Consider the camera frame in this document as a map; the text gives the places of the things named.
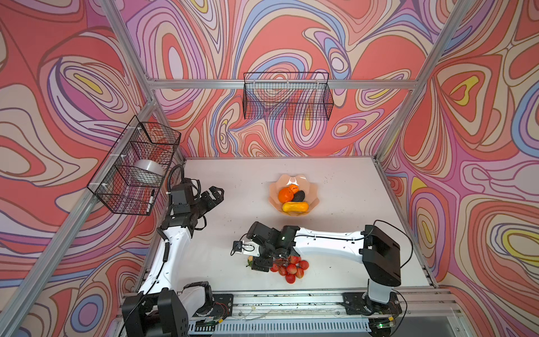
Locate red fake grape bunch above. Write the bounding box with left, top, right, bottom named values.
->
left=269, top=256, right=310, bottom=284

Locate yellow fake banana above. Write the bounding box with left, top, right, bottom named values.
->
left=282, top=202, right=310, bottom=213

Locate large orange fake tangerine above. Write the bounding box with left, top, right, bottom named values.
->
left=277, top=187, right=294, bottom=204

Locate dark fake avocado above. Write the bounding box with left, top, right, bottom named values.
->
left=292, top=190, right=305, bottom=202

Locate small orange fake fruit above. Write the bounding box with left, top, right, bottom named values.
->
left=288, top=184, right=300, bottom=194

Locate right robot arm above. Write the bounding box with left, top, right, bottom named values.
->
left=230, top=222, right=401, bottom=316

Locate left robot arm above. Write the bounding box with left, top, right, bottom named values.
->
left=122, top=178, right=225, bottom=336

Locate pink scalloped fruit bowl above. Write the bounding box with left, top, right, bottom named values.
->
left=269, top=174, right=320, bottom=217

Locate black marker pen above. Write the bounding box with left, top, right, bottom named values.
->
left=146, top=190, right=155, bottom=215

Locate white tape roll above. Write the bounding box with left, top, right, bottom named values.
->
left=131, top=160, right=165, bottom=186

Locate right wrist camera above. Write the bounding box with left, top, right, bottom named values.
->
left=230, top=240, right=260, bottom=257

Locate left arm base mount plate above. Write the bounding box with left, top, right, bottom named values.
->
left=194, top=293, right=234, bottom=320

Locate black wire basket left wall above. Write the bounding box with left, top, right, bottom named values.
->
left=87, top=117, right=181, bottom=216

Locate black wire basket wall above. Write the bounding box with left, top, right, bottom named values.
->
left=242, top=70, right=334, bottom=121
left=87, top=117, right=181, bottom=216

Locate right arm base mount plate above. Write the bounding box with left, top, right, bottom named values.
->
left=339, top=291, right=403, bottom=317

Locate black wire basket back wall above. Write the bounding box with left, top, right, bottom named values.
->
left=242, top=70, right=334, bottom=121

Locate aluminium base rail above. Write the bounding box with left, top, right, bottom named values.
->
left=187, top=287, right=474, bottom=336

